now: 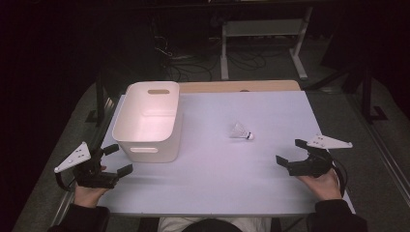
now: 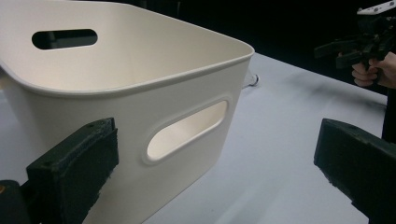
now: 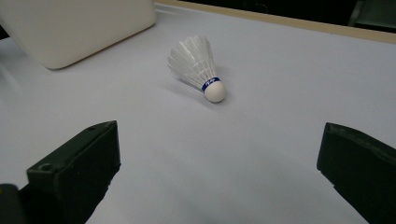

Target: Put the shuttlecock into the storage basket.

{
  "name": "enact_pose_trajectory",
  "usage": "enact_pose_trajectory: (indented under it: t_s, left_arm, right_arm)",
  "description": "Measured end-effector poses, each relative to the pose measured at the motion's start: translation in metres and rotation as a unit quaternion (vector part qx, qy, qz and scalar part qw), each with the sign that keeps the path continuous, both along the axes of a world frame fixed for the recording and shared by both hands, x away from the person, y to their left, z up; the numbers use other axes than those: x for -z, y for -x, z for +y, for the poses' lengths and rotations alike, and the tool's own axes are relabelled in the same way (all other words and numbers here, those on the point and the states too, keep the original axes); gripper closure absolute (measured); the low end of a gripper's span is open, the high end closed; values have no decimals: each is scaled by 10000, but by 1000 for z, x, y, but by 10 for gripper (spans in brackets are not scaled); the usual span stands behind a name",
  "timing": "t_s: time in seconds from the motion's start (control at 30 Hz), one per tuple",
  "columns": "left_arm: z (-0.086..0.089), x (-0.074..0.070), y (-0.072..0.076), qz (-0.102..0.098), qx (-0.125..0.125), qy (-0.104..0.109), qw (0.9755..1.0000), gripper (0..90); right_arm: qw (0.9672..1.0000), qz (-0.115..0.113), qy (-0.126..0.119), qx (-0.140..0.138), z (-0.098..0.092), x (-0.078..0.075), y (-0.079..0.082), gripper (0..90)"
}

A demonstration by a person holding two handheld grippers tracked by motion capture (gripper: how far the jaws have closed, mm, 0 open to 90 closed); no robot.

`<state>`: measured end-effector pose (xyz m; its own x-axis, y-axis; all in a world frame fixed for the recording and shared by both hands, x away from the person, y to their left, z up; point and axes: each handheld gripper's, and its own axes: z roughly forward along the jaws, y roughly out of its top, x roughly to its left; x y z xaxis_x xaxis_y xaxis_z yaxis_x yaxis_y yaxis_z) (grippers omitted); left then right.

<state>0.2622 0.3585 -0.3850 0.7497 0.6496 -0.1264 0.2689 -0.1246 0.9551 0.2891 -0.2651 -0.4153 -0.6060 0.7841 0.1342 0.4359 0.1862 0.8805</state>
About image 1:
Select black metal stand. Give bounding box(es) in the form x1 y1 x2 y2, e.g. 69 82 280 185
303 62 390 126
84 71 131 128

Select white plastic storage bin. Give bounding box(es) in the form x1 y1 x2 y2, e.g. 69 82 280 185
111 80 184 163

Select white metal desk frame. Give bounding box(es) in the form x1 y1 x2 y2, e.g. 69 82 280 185
220 6 314 81

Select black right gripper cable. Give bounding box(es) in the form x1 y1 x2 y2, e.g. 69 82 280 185
331 157 349 198

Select black floor cables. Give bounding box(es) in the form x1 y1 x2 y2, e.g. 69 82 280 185
150 18 269 83

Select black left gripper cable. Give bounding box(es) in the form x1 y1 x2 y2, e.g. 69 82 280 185
54 171 77 193

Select white feather shuttlecock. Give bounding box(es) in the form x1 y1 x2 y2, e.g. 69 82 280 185
229 122 255 141

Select person's right hand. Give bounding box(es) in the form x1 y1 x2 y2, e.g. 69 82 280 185
296 168 343 203

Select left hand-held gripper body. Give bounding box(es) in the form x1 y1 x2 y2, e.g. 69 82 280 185
53 141 119 189

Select person's left hand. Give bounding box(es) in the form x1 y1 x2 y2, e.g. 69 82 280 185
73 164 111 209

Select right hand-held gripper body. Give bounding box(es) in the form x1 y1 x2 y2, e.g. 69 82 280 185
287 133 354 179

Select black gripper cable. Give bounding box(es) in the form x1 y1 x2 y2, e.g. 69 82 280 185
331 157 349 198
54 171 77 193

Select person's torso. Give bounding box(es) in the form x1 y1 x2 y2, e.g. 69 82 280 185
157 217 273 232

